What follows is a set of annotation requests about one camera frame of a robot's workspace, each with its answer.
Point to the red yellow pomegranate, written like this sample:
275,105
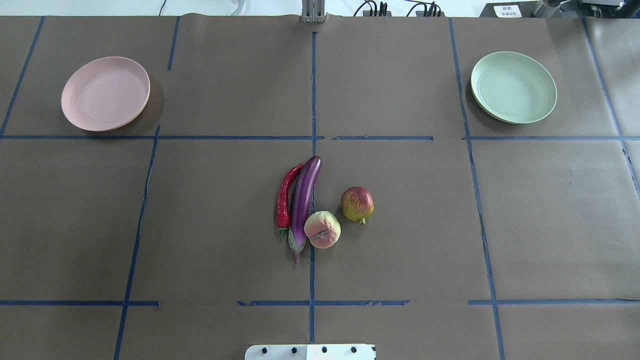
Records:
357,204

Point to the purple eggplant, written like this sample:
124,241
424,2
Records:
301,204

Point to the pale pink peach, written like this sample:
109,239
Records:
323,229

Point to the red chili pepper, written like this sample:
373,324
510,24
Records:
283,200

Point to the light green plate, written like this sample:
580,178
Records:
513,88

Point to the pink plate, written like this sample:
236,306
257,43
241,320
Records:
106,94

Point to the grey aluminium post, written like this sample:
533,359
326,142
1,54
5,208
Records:
313,11

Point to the white metal base plate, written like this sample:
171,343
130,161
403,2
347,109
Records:
331,351

